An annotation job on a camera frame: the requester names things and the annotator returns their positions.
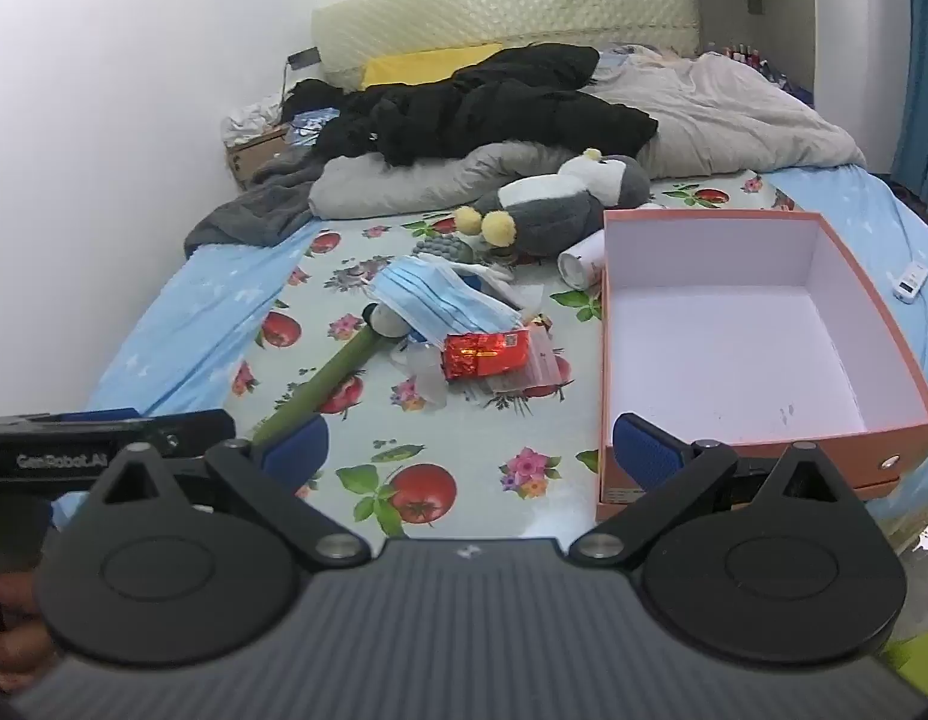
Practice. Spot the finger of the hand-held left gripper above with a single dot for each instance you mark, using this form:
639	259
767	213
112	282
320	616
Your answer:
104	415
201	431

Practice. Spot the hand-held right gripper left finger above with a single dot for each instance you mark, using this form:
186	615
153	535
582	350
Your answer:
303	446

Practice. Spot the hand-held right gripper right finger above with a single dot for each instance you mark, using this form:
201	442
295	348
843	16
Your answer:
644	450

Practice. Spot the pink cardboard box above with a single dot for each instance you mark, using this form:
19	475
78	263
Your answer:
734	360

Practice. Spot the clear plastic bag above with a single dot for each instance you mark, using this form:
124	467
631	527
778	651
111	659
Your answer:
423	379

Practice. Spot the printed zip bag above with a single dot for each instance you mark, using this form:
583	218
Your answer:
543	356

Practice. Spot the black round object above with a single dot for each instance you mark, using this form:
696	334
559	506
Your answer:
385	322

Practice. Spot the red foil packet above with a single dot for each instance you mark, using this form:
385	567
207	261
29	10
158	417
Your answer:
483	356

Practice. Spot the blue face mask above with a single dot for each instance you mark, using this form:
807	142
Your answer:
441	300

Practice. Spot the person's left hand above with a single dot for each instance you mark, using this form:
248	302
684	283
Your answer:
17	652

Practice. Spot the light blue bed sheet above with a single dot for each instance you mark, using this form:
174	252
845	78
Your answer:
179	315

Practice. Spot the fruit printed bed sheet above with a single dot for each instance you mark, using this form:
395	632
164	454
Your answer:
464	465

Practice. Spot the white spray can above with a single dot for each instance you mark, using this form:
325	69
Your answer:
580	259

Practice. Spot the dark grey towel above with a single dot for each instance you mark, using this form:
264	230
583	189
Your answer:
254	210

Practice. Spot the grey penguin plush toy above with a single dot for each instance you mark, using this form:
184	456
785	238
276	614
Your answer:
569	202

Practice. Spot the brown cardboard box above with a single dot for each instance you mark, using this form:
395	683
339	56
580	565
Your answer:
250	157

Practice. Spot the grey pillow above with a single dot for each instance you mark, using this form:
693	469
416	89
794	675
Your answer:
404	184

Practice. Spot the white handheld device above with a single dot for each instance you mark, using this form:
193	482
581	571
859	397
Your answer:
909	281

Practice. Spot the white crumpled cloth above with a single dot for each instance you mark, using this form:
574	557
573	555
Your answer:
250	116

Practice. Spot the blue patterned packet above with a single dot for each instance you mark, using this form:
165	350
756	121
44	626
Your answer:
310	124

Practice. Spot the green object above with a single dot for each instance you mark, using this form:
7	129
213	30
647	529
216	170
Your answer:
918	660

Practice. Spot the beige duvet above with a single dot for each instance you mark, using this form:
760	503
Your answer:
734	112

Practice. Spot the black puffer jacket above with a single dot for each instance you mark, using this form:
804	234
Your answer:
494	109

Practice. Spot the yellow pillow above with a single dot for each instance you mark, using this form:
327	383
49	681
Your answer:
419	64

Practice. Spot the row of small bottles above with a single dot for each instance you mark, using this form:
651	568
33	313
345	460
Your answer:
749	60

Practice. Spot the cream padded headboard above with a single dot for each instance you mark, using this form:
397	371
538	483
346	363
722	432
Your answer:
509	7

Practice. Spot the blue curtain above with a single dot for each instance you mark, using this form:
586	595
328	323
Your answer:
922	67

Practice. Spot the black wall plug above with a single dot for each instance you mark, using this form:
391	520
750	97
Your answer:
303	58

